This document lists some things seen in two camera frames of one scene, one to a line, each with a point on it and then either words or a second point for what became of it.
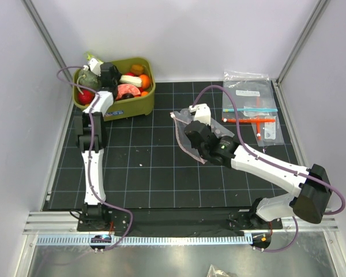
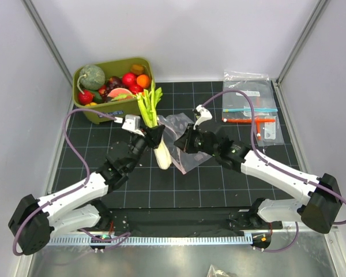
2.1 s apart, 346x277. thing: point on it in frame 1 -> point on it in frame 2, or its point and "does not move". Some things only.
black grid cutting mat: (148, 165) does not move
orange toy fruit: (146, 81) does not move
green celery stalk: (127, 79) -> (149, 101)
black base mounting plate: (175, 221) does not move
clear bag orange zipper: (266, 130) does not move
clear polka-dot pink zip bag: (183, 116) -> (175, 124)
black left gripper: (117, 74) -> (155, 134)
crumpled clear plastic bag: (213, 273) does not move
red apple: (86, 98) does not move
